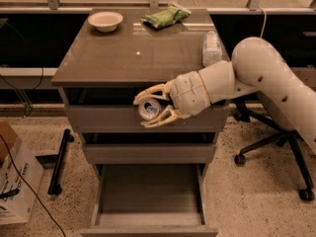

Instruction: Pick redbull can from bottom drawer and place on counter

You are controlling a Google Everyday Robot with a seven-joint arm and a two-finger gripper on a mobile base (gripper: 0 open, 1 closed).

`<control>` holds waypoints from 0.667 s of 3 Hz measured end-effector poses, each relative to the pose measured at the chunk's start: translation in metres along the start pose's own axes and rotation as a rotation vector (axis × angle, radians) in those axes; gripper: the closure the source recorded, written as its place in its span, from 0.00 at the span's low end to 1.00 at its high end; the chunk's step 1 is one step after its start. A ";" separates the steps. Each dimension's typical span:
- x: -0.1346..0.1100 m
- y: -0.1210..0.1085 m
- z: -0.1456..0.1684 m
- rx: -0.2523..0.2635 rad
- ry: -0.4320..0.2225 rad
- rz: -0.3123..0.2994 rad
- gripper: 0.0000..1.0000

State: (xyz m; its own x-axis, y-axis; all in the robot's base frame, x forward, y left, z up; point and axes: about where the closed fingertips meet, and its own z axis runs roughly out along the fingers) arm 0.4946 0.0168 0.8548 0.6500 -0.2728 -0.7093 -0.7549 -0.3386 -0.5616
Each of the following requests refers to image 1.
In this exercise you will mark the cardboard box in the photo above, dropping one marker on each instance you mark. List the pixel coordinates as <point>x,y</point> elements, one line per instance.
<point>20,175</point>

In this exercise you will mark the white bowl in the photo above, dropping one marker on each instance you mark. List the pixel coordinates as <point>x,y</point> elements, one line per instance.
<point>105,22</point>

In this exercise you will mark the middle drawer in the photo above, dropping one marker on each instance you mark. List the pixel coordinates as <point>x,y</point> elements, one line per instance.
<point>149,147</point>

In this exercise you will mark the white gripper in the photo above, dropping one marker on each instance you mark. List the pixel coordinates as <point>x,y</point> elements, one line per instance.
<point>190,92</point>

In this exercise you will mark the top drawer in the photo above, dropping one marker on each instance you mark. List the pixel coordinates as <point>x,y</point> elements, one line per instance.
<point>111,109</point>

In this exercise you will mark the grey drawer cabinet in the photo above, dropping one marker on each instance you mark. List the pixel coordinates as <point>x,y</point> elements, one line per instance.
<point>133,56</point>

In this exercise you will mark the black metal bar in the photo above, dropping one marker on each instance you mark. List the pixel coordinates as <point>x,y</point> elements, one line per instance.
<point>54,186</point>

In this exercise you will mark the redbull can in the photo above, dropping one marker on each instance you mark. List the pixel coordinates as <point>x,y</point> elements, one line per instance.
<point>149,109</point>

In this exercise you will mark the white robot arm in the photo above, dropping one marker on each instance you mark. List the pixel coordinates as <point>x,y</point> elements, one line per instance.
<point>255,66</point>

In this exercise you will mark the open bottom drawer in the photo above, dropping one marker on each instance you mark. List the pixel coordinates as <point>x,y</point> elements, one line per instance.
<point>156,200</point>

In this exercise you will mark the grey office chair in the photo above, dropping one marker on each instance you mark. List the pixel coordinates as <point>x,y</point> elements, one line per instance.
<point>285,134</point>

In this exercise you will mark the green snack bag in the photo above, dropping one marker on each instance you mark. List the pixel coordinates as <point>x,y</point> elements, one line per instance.
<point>173,14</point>

